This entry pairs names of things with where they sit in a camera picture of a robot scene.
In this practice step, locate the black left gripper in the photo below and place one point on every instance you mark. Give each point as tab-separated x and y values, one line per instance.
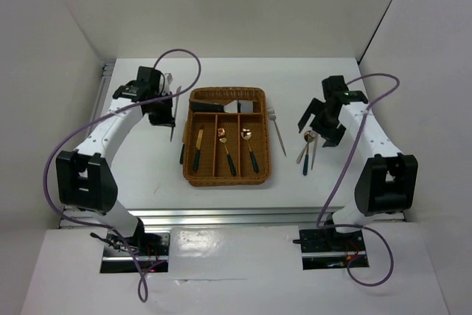
167	119

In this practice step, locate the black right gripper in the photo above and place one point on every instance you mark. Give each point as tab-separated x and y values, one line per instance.
338	132

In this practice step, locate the silver table knife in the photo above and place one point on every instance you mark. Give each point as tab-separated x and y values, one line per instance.
178	91

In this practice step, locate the gold knife green handle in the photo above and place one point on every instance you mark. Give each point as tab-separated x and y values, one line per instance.
197	156
181	158

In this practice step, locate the silver fork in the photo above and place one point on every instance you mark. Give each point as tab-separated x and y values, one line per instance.
272	116

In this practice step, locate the gold fork green handle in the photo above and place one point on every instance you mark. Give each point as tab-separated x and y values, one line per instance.
223	139

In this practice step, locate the black handled metal spatula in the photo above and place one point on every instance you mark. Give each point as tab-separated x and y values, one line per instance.
208	107

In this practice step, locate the gold spoon green handle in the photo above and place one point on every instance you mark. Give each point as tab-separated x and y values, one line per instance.
309	138
246	134

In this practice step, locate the silver cake server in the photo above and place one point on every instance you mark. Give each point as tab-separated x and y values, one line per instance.
240	107

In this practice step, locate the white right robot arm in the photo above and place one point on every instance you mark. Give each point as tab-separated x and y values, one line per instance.
387	181

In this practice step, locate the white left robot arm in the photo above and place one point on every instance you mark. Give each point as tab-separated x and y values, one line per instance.
85	180

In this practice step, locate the silver spoon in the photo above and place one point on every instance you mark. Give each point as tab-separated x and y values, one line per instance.
301	156

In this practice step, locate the brown wicker cutlery tray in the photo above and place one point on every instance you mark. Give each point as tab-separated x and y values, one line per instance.
213	168

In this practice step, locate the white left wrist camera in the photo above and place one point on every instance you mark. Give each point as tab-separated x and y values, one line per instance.
167	80

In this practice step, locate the aluminium table rail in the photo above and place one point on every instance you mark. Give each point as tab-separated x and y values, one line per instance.
159	219

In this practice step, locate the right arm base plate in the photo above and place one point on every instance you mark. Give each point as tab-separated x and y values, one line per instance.
327	249

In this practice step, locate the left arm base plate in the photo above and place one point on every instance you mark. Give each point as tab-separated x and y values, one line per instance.
152	257

